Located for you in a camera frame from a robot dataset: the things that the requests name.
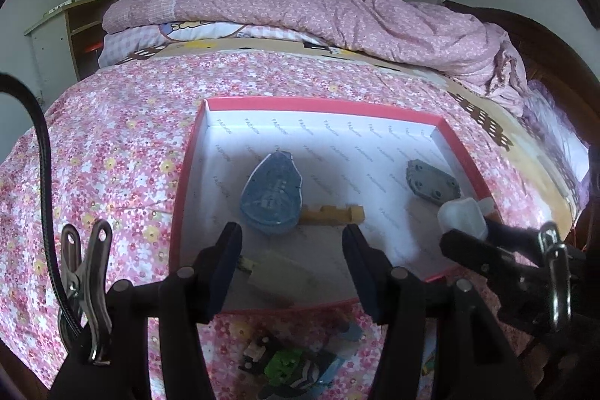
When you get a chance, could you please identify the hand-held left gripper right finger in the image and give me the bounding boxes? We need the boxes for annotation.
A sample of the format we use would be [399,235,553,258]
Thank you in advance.
[342,224,535,400]

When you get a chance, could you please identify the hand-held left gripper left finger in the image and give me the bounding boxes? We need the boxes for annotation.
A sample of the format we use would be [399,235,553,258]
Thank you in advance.
[105,222,245,400]

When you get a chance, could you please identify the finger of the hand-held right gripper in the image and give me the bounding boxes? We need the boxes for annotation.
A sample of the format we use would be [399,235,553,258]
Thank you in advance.
[485,215,545,241]
[439,229,545,288]

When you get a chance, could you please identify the white earbuds case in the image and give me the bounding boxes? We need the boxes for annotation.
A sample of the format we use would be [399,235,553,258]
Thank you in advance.
[437,197,497,240]

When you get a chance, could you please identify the white charger plug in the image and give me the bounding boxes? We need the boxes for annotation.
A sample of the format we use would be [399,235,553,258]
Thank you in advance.
[237,250,316,308]

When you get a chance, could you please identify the notched wooden block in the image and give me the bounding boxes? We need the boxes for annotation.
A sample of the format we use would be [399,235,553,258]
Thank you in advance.
[300,204,365,226]

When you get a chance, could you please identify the grey plastic plate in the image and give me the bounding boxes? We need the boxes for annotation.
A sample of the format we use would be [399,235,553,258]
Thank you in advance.
[405,159,462,207]

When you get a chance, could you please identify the blue correction tape dispenser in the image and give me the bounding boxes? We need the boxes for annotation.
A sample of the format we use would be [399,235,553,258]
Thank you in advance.
[240,151,305,234]

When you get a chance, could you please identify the green striped toy figure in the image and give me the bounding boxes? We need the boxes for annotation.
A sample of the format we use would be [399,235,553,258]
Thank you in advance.
[239,332,324,387]

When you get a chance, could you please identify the pink cardboard box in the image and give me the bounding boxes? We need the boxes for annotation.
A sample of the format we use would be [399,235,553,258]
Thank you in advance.
[169,97,498,315]

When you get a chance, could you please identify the metal spring clip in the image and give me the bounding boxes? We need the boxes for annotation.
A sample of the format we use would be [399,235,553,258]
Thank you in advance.
[60,219,114,366]
[538,223,573,333]

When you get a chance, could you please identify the yellow cartoon bed sheet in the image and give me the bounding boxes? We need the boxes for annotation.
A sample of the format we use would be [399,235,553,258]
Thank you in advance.
[159,37,582,223]

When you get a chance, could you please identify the lilac frilly pillow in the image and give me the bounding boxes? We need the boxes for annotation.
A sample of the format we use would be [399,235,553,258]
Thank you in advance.
[522,81,591,195]

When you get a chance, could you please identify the pink floral bed sheet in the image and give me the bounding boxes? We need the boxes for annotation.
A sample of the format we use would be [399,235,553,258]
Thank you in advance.
[0,53,577,400]

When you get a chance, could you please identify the dark wooden headboard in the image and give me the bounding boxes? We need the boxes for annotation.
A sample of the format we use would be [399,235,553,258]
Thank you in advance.
[443,0,600,157]

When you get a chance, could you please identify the checked lilac cartoon bedding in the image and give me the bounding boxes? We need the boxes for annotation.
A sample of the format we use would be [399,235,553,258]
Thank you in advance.
[99,19,249,67]

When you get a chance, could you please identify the pink quilt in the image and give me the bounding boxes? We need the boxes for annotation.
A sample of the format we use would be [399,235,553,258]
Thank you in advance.
[102,0,530,115]

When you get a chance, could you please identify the beige bedside cabinet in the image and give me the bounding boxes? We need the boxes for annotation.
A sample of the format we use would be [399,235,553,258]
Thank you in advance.
[24,0,141,101]

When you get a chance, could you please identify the black cable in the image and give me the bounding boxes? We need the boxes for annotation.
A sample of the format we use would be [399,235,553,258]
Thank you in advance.
[0,73,83,345]

